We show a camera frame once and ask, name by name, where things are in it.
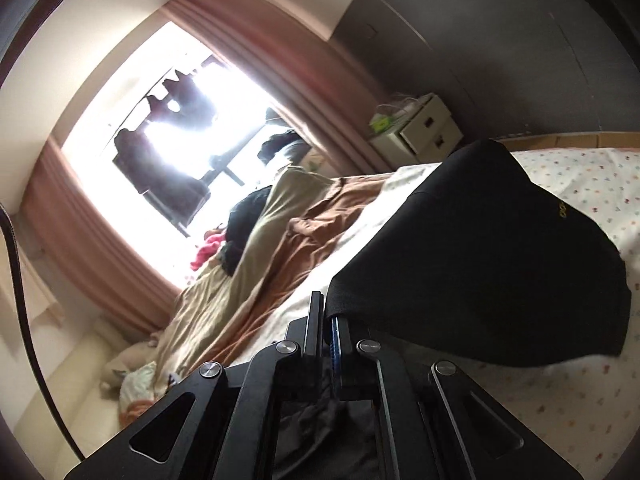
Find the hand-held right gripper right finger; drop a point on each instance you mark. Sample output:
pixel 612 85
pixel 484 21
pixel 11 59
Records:
pixel 335 345

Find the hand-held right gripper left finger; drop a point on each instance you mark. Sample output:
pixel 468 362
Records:
pixel 316 327

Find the black garment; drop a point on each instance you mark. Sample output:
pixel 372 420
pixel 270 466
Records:
pixel 490 260

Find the black clothes pile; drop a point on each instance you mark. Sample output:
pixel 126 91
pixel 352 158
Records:
pixel 245 220

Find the dark clothes heap by window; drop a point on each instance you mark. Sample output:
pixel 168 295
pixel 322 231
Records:
pixel 282 147

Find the brown blanket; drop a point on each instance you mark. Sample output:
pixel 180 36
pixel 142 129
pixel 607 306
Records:
pixel 310 245

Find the beige blanket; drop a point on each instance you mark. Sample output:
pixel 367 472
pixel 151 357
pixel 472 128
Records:
pixel 270 220

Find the pink cloth item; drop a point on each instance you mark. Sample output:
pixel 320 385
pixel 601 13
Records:
pixel 205 252

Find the green tissue box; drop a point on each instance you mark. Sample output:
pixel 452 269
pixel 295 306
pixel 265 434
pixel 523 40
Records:
pixel 384 124

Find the long dark hanging garment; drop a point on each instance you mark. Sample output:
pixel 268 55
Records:
pixel 155 175

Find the white nightstand with drawers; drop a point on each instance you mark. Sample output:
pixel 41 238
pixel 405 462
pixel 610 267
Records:
pixel 425 130

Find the pink curtain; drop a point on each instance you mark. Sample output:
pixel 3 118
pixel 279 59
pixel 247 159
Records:
pixel 300 80
pixel 100 240

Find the dotted white bed sheet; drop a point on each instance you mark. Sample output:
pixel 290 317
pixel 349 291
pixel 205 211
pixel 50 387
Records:
pixel 575 410

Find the cream padded headboard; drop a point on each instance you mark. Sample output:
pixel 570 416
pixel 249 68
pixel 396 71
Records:
pixel 70 395

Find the short dark hanging garment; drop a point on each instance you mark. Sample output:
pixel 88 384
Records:
pixel 187 97

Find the grey wardrobe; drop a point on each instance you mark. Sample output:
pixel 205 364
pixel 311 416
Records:
pixel 500 35

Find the wooden bed frame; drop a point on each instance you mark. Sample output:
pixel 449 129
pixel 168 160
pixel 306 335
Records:
pixel 575 140

